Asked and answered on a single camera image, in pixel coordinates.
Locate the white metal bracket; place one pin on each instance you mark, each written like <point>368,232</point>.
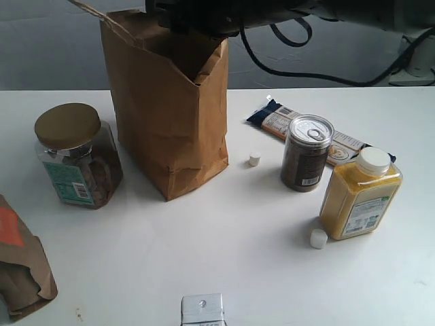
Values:
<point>202,310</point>

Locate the white stand in background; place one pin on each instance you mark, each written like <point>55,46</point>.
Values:
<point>418,67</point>

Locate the tall brown paper bag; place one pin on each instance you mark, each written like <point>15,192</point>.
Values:
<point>169,92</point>

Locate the dark jar with pull-tab lid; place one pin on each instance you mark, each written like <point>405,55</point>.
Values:
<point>307,146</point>

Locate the yellow grain plastic bottle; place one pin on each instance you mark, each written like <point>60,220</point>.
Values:
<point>359,193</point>

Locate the brown pouch with orange label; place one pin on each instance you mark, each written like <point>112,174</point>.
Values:
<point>27,281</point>

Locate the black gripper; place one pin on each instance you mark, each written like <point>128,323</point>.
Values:
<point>215,19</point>

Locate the small white cap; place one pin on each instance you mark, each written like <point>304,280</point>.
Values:
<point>254,159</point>
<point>318,238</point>

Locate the nut jar with gold lid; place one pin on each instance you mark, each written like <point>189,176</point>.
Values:
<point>79,154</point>

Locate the blue pasta packet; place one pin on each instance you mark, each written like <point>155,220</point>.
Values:
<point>275,117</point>

